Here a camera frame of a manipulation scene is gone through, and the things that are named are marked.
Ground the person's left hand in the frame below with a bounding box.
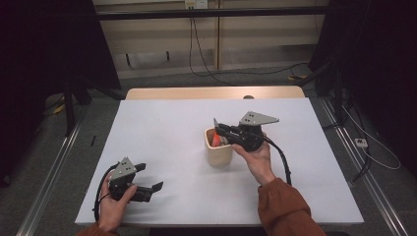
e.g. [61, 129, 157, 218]
[97, 181, 139, 233]

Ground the black curtain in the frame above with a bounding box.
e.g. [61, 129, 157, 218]
[308, 0, 417, 168]
[0, 0, 122, 188]

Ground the black wall cable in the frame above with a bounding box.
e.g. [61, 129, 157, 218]
[192, 18, 310, 77]
[188, 8, 237, 87]

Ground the white floor cable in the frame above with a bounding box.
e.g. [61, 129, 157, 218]
[341, 103, 402, 171]

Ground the cream pen holder cup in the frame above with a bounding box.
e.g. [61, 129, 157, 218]
[204, 127, 235, 168]

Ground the wooden table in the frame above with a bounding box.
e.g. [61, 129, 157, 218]
[125, 86, 306, 101]

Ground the black horizontal rail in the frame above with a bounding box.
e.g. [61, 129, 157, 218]
[95, 5, 329, 22]

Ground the white wall socket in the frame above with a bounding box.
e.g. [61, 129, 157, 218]
[184, 0, 209, 10]

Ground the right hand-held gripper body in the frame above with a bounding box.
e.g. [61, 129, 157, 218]
[228, 110, 280, 153]

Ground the aluminium floor rail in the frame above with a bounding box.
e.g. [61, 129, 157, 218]
[318, 97, 411, 236]
[15, 116, 87, 236]

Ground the person's right hand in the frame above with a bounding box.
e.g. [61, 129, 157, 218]
[231, 141, 277, 187]

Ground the hand-held gripper black cable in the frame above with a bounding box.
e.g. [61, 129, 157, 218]
[262, 135, 293, 187]
[93, 161, 121, 223]

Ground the black stand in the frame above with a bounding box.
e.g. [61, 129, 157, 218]
[288, 58, 353, 127]
[61, 77, 124, 138]

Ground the left hand-held gripper black cable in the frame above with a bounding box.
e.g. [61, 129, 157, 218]
[93, 161, 121, 223]

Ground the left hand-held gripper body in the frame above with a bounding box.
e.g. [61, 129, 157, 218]
[107, 156, 154, 203]

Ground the right hand-held gripper black cable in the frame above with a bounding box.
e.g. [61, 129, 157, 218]
[262, 135, 293, 187]

